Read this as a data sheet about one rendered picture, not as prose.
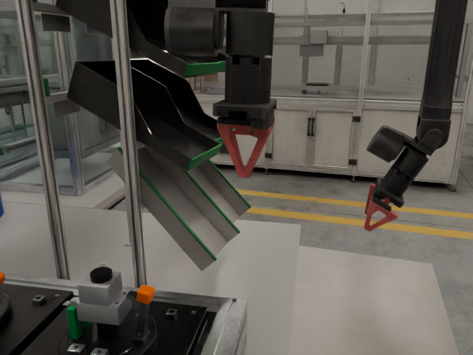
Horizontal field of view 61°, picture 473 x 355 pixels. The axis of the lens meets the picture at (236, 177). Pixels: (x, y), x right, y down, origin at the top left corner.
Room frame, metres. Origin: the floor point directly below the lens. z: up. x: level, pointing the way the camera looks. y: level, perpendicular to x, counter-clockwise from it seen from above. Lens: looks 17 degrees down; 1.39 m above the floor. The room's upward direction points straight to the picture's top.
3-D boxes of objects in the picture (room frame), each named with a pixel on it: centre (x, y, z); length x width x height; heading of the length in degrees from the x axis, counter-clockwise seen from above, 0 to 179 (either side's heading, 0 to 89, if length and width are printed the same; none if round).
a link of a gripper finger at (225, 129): (0.52, -0.01, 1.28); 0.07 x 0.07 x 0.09; 78
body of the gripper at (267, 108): (0.51, -0.01, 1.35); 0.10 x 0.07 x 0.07; 168
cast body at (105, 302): (0.50, 0.20, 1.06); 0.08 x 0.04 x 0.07; 80
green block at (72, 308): (0.50, 0.24, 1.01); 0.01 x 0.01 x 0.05; 79
